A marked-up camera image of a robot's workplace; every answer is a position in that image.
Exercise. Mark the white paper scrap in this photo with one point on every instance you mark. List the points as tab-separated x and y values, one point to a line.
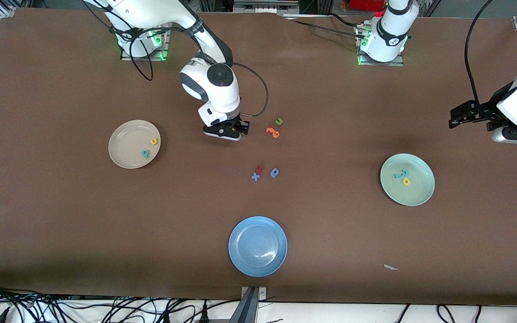
390	267

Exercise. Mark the yellow foam letter a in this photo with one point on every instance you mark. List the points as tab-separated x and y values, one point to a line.
407	183

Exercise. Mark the red box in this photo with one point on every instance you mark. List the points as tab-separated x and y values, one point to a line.
366	4

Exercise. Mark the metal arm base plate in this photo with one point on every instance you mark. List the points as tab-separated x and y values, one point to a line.
379	63
144	58

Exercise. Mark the beige round plate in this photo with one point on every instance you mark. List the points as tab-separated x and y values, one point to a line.
128	139

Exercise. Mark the aluminium table edge profile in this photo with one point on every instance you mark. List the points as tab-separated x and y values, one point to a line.
249	309

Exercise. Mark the light green round plate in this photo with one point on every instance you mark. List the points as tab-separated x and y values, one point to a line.
420	190

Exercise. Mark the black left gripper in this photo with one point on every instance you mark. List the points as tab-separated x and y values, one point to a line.
484	109

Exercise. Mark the brown table cover sheet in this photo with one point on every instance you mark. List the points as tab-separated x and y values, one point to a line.
61	215

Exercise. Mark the grey metal box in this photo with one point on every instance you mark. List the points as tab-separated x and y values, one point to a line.
265	6

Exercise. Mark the blue foam letter x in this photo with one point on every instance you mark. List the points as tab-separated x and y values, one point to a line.
255	176

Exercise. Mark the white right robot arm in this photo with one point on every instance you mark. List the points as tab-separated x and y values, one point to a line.
213	89

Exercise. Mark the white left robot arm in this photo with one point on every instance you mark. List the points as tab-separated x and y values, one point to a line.
391	31

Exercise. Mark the blue round plate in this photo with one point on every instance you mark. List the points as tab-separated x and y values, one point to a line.
257	246

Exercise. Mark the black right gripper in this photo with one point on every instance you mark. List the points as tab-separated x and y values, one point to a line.
242	125

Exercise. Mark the blue foam letter a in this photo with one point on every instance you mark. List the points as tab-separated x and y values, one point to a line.
276	171

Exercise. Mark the teal foam letter p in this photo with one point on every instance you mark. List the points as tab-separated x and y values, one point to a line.
146	152

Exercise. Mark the black power plug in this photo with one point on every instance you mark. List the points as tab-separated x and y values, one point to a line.
204	314
166	318

